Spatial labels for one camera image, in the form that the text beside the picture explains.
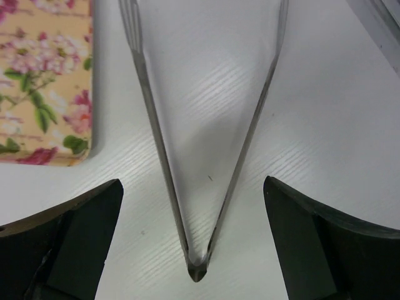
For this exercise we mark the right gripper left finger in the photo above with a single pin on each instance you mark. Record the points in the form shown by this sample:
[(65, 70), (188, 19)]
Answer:
[(60, 253)]

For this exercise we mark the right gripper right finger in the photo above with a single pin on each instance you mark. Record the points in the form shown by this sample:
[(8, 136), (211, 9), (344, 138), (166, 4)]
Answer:
[(327, 254)]

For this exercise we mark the metal tongs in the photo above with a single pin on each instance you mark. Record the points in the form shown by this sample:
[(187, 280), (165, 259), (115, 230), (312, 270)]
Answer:
[(131, 20)]

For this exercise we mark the floral rectangular tray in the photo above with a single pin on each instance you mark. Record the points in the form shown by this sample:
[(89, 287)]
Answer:
[(46, 82)]

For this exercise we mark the metal table rail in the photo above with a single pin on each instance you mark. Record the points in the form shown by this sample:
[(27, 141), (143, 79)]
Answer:
[(380, 19)]

